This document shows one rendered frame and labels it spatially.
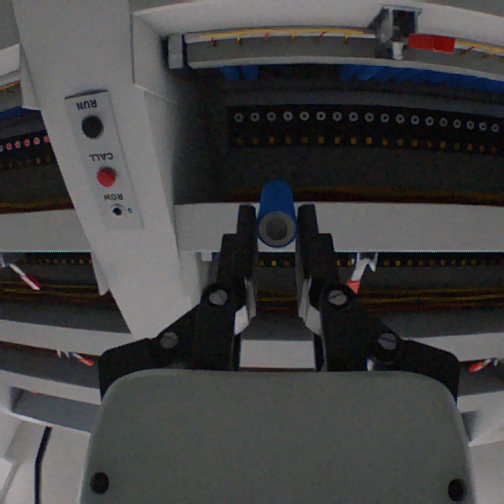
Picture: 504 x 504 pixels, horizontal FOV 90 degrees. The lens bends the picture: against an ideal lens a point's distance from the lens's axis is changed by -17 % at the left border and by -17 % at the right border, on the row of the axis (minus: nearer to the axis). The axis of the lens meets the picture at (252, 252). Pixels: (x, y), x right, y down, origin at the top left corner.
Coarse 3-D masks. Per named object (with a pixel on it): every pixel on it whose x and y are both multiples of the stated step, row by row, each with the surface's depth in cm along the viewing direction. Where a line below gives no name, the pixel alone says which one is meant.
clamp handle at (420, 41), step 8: (392, 40) 17; (400, 40) 16; (408, 40) 15; (416, 40) 14; (424, 40) 13; (432, 40) 12; (440, 40) 12; (448, 40) 12; (392, 48) 17; (400, 48) 17; (424, 48) 13; (432, 48) 12; (440, 48) 12; (448, 48) 12; (392, 56) 18; (400, 56) 18
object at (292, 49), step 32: (256, 32) 19; (288, 32) 19; (352, 32) 19; (192, 64) 22; (224, 64) 23; (256, 64) 23; (384, 64) 22; (416, 64) 21; (448, 64) 20; (480, 64) 20
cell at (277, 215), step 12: (276, 180) 18; (264, 192) 16; (276, 192) 15; (288, 192) 16; (264, 204) 14; (276, 204) 13; (288, 204) 13; (264, 216) 13; (276, 216) 13; (288, 216) 13; (264, 228) 13; (276, 228) 13; (288, 228) 13; (264, 240) 13; (276, 240) 13; (288, 240) 13
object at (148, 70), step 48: (144, 0) 16; (192, 0) 16; (240, 0) 16; (288, 0) 16; (336, 0) 16; (384, 0) 15; (432, 0) 14; (480, 0) 14; (144, 48) 18; (192, 96) 31; (240, 96) 35; (288, 96) 34; (336, 96) 34; (384, 96) 33
